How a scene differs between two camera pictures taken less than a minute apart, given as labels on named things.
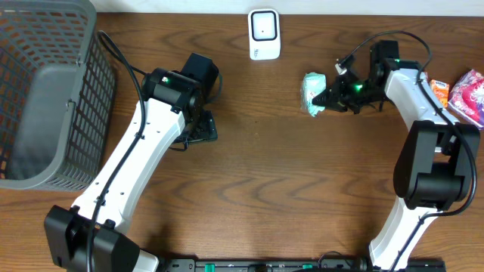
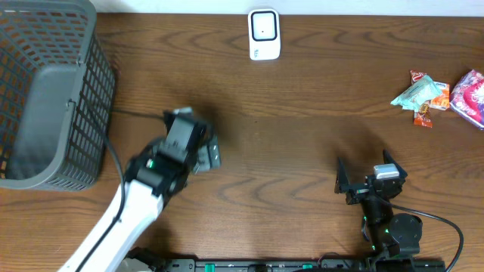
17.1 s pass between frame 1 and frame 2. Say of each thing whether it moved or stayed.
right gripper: moved
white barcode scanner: stayed
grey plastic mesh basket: stayed
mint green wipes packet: moved
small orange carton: stayed
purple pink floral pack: stayed
